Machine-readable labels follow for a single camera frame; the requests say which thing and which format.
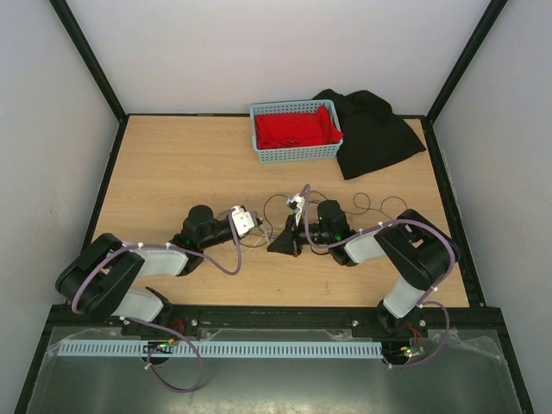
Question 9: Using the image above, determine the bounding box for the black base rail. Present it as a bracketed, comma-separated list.
[46, 304, 508, 340]

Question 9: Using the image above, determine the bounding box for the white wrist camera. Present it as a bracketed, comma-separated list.
[230, 205, 256, 237]
[285, 193, 305, 223]

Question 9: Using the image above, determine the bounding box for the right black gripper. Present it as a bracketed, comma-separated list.
[267, 212, 333, 257]

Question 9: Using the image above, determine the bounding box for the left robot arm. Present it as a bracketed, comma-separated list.
[55, 204, 262, 335]

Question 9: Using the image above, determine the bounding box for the black wire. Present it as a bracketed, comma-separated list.
[215, 193, 329, 247]

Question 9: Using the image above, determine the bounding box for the grey slotted cable duct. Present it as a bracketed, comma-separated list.
[56, 340, 381, 360]

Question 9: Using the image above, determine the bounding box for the black cloth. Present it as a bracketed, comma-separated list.
[315, 89, 426, 180]

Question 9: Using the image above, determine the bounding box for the blue perforated plastic basket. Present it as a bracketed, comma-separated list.
[249, 99, 343, 163]

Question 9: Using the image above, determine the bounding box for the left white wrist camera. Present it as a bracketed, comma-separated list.
[230, 205, 256, 237]

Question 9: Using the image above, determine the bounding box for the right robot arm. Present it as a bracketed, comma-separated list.
[267, 200, 460, 336]

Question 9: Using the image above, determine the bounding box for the red cloth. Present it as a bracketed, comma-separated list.
[254, 106, 343, 150]

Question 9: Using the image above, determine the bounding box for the black metal frame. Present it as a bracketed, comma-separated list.
[12, 0, 536, 414]

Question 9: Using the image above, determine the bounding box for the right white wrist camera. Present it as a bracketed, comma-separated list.
[285, 193, 305, 223]

